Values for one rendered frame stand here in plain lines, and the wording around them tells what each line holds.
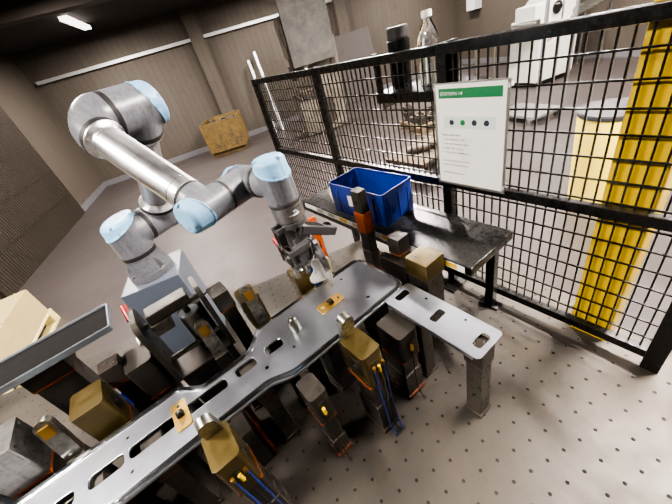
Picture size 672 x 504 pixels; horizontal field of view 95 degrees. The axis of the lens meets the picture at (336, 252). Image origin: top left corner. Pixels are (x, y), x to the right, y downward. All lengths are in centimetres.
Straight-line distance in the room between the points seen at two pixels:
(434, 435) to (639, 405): 52
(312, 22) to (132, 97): 594
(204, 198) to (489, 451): 92
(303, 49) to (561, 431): 646
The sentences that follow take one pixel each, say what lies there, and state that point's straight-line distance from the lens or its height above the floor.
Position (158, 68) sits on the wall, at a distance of 921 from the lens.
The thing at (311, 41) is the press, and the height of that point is 164.
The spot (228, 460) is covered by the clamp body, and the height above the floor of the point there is 105.
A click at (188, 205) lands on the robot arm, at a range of 69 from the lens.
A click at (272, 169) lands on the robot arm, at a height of 145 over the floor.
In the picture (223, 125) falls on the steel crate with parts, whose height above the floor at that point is 63.
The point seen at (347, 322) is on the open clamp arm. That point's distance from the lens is 74.
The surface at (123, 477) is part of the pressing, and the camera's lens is 93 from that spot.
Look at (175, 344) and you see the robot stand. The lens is 142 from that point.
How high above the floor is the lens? 164
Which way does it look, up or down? 34 degrees down
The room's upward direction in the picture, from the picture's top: 17 degrees counter-clockwise
